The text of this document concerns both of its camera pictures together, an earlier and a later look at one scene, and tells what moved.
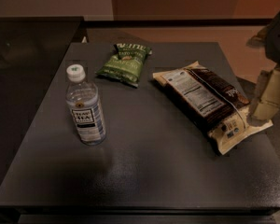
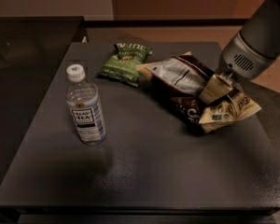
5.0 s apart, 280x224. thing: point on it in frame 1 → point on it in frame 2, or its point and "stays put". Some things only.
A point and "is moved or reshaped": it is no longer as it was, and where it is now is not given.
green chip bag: (127, 65) stays put
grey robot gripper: (279, 37) → (239, 59)
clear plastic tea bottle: (82, 95) stays put
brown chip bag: (214, 103) is moved or reshaped
